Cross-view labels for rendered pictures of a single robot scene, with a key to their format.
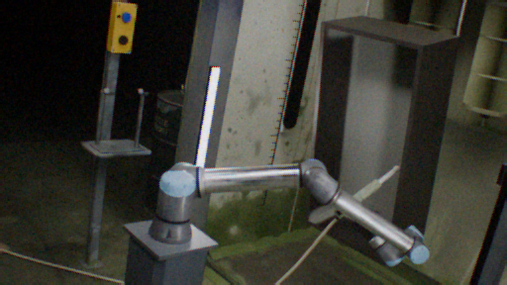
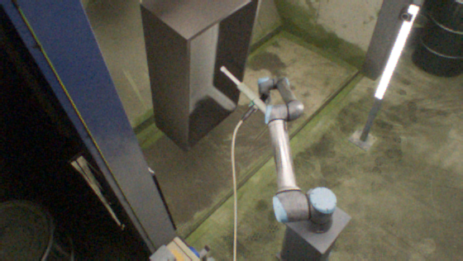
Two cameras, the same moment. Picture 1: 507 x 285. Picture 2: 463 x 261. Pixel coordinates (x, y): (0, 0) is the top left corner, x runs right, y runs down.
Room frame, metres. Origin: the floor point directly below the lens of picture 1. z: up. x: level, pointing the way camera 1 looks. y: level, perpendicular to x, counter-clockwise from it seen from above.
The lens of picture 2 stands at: (2.66, 1.19, 2.66)
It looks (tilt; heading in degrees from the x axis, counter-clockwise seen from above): 50 degrees down; 271
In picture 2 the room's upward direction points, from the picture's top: 4 degrees counter-clockwise
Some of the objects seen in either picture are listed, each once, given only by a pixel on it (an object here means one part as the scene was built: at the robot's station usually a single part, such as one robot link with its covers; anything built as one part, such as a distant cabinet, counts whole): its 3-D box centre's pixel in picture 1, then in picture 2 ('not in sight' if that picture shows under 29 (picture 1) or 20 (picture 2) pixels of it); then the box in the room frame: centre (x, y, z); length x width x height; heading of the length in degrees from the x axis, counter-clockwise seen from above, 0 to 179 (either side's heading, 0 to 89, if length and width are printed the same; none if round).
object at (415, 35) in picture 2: not in sight; (411, 30); (0.50, -2.25, 0.14); 0.31 x 0.29 x 0.28; 44
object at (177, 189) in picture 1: (176, 194); (320, 205); (2.20, 0.28, 0.83); 0.17 x 0.15 x 0.18; 3
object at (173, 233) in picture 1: (171, 224); (317, 215); (2.19, 0.28, 0.69); 0.19 x 0.19 x 0.10
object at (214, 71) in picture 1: (206, 120); (162, 202); (3.07, 0.29, 0.96); 0.06 x 0.02 x 0.63; 134
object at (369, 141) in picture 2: not in sight; (362, 139); (1.46, -0.77, 0.01); 0.20 x 0.20 x 0.01; 44
